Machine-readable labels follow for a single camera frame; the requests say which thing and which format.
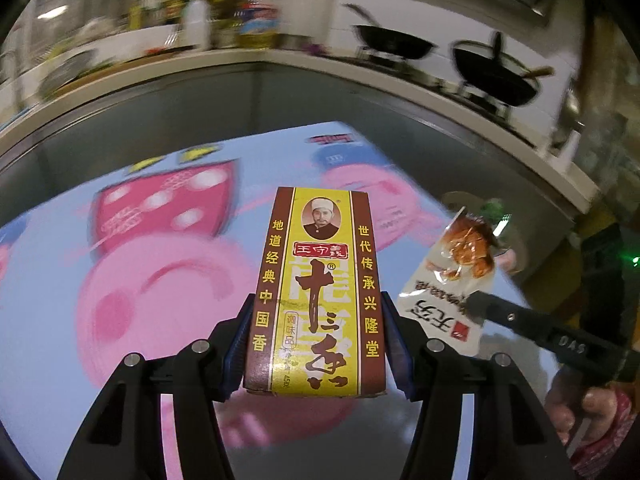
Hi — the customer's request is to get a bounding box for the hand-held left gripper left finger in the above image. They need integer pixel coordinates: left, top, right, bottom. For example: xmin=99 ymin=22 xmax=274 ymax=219
xmin=57 ymin=294 xmax=256 ymax=480

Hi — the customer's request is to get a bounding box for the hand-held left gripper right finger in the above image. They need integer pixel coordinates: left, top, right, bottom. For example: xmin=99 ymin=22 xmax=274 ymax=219
xmin=380 ymin=290 xmax=586 ymax=480

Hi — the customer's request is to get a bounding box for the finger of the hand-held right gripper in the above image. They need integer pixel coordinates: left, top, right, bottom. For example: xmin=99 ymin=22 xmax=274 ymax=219
xmin=466 ymin=291 xmax=627 ymax=387

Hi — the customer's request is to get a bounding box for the white orange snack wrapper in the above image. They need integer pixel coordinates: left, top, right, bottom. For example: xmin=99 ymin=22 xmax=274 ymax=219
xmin=397 ymin=207 xmax=511 ymax=358

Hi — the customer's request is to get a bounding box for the brown yellow spice box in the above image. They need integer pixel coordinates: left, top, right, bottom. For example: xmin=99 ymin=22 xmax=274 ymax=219
xmin=243 ymin=186 xmax=388 ymax=398

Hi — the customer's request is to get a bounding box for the beige trash bin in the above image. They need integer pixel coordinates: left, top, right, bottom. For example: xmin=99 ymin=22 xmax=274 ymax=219
xmin=440 ymin=191 xmax=531 ymax=276

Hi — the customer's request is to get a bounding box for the person's right forearm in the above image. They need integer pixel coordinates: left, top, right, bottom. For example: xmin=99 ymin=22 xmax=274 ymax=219
xmin=570 ymin=390 xmax=640 ymax=480

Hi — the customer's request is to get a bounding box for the person's right hand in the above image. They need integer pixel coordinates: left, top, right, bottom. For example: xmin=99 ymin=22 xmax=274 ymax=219
xmin=546 ymin=367 xmax=627 ymax=445

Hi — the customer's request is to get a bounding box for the cartoon pig printed blanket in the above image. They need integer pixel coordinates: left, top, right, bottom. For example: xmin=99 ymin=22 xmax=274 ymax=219
xmin=0 ymin=120 xmax=566 ymax=480

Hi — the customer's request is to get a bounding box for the gas stove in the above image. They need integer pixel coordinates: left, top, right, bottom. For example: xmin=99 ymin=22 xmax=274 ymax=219
xmin=425 ymin=70 xmax=536 ymax=146

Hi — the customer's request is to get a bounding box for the black pot with glass lid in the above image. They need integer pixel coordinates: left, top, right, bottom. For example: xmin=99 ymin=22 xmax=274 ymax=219
xmin=450 ymin=32 xmax=553 ymax=108

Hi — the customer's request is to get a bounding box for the kitchen counter with grey cabinets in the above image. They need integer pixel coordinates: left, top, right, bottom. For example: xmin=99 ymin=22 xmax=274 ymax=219
xmin=0 ymin=45 xmax=601 ymax=221

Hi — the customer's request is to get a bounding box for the black wok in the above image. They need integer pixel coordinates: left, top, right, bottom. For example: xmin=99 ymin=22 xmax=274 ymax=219
xmin=345 ymin=4 xmax=436 ymax=58

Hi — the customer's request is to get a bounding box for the yellow cooking oil bottle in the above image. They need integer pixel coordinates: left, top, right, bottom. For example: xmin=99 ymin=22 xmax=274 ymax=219
xmin=235 ymin=2 xmax=281 ymax=48

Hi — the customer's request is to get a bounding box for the white plastic jug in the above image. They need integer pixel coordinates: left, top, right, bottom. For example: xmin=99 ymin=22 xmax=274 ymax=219
xmin=182 ymin=0 xmax=211 ymax=51

